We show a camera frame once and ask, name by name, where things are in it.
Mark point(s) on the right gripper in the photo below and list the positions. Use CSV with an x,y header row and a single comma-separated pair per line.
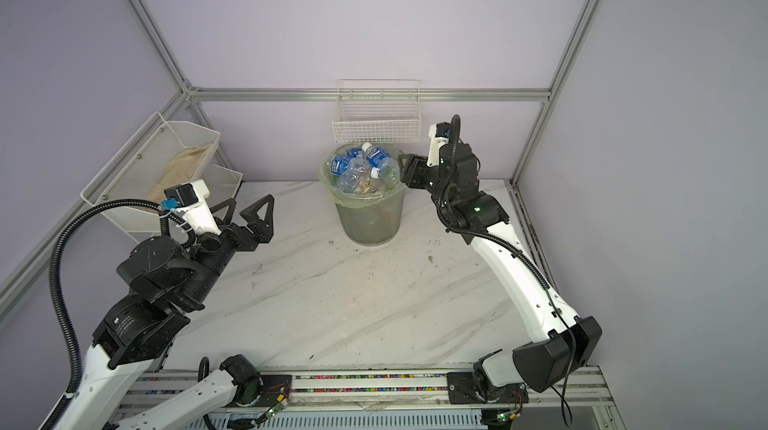
x,y
411,166

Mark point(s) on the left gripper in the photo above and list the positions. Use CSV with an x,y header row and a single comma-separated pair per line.
x,y
247,242

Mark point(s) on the Pocari Sweat bottle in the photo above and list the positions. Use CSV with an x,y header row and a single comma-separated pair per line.
x,y
384,167

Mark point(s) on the clear purple label bottle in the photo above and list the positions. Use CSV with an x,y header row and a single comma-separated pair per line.
x,y
356,178

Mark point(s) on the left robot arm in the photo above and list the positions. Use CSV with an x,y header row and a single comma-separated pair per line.
x,y
169,276

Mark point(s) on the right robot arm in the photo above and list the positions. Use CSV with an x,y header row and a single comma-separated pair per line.
x,y
560,339

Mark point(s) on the mesh waste bin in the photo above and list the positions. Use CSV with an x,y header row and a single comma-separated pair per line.
x,y
373,225

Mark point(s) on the green bin liner bag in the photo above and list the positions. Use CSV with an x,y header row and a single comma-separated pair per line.
x,y
376,191

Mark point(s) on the lower white mesh shelf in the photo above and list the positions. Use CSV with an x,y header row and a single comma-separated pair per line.
x,y
222,182

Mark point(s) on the white mesh shelf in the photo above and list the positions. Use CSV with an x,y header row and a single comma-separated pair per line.
x,y
138,167
222,182

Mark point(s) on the upper white mesh shelf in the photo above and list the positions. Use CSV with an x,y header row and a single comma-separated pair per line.
x,y
138,167

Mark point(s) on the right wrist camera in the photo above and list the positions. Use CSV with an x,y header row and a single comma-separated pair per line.
x,y
439,136

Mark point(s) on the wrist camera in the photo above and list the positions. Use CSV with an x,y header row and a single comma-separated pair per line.
x,y
189,201
439,136

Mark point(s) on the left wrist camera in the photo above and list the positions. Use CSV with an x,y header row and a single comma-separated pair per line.
x,y
189,201

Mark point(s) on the white wire wall basket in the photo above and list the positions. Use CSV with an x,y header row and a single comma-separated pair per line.
x,y
377,110

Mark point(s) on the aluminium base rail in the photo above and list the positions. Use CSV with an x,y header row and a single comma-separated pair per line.
x,y
442,398

